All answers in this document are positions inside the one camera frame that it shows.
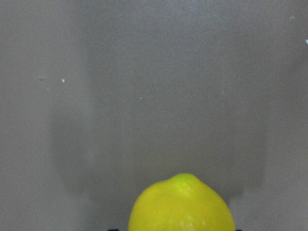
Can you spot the yellow lemon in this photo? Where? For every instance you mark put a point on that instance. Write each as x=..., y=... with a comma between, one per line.
x=180, y=203

